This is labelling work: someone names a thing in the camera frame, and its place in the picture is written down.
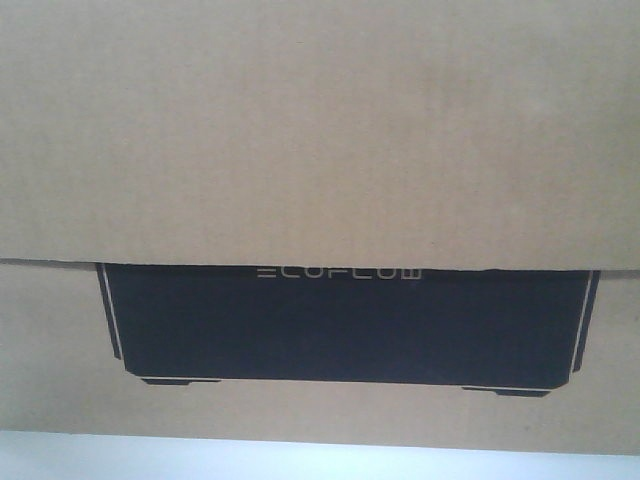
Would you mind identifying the brown EcoFlow cardboard box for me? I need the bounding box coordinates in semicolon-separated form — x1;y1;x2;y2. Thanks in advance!
1;1;639;455

